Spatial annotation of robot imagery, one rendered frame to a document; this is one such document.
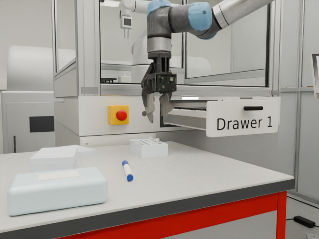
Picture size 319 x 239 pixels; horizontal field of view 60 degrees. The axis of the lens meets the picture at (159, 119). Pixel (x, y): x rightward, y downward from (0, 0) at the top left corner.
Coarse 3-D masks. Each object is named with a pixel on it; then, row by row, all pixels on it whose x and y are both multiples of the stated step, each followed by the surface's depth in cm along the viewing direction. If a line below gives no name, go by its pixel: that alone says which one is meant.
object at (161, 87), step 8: (152, 56) 82; (160, 56) 80; (168, 56) 81; (160, 64) 80; (168, 64) 83; (152, 72) 86; (160, 72) 80; (168, 72) 81; (152, 80) 82; (160, 80) 81; (168, 80) 81; (176, 80) 82; (152, 88) 82; (160, 88) 81; (168, 88) 81; (176, 88) 83
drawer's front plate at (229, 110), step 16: (208, 112) 83; (224, 112) 85; (240, 112) 88; (256, 112) 91; (272, 112) 94; (208, 128) 84; (224, 128) 86; (240, 128) 89; (256, 128) 92; (272, 128) 95
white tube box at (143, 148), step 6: (132, 144) 89; (138, 144) 84; (144, 144) 85; (150, 144) 85; (156, 144) 85; (162, 144) 83; (132, 150) 90; (138, 150) 84; (144, 150) 81; (150, 150) 82; (156, 150) 83; (162, 150) 84; (144, 156) 81; (150, 156) 82; (156, 156) 83
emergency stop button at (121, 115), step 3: (120, 111) 98; (123, 111) 99; (117, 114) 98; (120, 114) 98; (123, 114) 99; (126, 114) 99; (117, 117) 98; (120, 117) 98; (123, 117) 99; (126, 117) 100; (120, 120) 99
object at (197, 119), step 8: (176, 112) 105; (184, 112) 100; (192, 112) 95; (200, 112) 90; (168, 120) 111; (176, 120) 105; (184, 120) 99; (192, 120) 95; (200, 120) 90; (200, 128) 91
